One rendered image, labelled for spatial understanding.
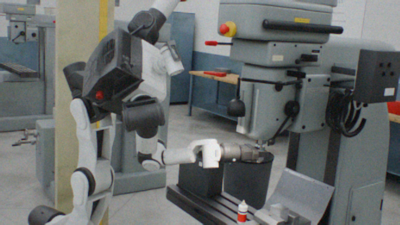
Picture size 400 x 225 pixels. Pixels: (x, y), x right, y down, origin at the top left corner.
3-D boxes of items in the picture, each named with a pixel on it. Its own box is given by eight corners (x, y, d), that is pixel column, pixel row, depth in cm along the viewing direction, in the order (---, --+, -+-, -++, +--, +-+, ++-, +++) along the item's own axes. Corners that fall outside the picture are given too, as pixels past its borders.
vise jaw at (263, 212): (273, 232, 169) (274, 222, 168) (253, 219, 179) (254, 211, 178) (284, 228, 172) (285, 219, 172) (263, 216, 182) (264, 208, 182)
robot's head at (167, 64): (162, 78, 169) (177, 69, 165) (152, 56, 170) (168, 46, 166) (171, 77, 175) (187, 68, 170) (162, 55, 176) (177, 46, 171)
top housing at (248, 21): (253, 40, 153) (258, -6, 150) (210, 35, 173) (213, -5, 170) (333, 44, 181) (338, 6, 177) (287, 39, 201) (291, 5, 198)
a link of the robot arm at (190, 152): (213, 138, 175) (184, 141, 180) (215, 159, 173) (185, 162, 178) (219, 139, 181) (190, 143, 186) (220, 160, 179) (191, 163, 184)
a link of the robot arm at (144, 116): (131, 141, 166) (131, 122, 156) (127, 124, 171) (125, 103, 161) (160, 136, 170) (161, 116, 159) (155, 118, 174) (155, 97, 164)
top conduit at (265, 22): (268, 28, 151) (269, 19, 150) (259, 28, 154) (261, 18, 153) (343, 34, 177) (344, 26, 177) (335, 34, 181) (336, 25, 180)
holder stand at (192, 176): (206, 197, 215) (209, 161, 211) (177, 184, 230) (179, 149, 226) (222, 192, 224) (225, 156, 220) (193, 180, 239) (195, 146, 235)
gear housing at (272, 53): (268, 66, 161) (271, 40, 159) (227, 60, 180) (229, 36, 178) (323, 66, 181) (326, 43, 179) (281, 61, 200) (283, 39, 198)
